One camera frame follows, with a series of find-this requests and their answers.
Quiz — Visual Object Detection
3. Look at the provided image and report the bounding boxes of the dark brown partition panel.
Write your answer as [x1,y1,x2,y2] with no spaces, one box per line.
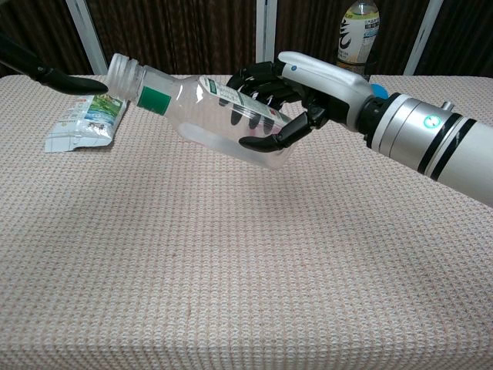
[275,0,431,76]
[85,0,258,76]
[0,0,93,78]
[415,0,493,78]

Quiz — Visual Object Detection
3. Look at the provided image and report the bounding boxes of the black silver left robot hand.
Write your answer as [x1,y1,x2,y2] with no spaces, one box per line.
[0,32,109,96]

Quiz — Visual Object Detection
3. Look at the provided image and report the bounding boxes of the white translucent bottle cap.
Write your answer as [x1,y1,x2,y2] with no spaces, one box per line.
[106,53,139,103]

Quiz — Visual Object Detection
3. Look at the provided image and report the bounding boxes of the transparent plastic bottle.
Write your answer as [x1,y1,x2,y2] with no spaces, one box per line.
[129,63,296,171]

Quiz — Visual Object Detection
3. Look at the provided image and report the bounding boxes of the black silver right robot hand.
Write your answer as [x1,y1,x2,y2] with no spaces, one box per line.
[226,51,373,153]

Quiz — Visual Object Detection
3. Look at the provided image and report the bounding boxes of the grey partition post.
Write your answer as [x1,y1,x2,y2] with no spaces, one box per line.
[402,0,444,76]
[255,0,279,75]
[64,0,109,76]

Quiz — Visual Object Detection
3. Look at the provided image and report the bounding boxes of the white green snack bag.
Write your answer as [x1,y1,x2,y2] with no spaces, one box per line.
[44,94,130,154]

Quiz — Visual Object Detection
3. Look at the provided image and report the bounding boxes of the tea drink bottle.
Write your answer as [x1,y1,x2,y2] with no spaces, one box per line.
[336,0,381,82]

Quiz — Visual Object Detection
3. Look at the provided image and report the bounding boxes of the pink woven tablecloth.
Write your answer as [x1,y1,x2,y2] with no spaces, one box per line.
[0,74,493,370]

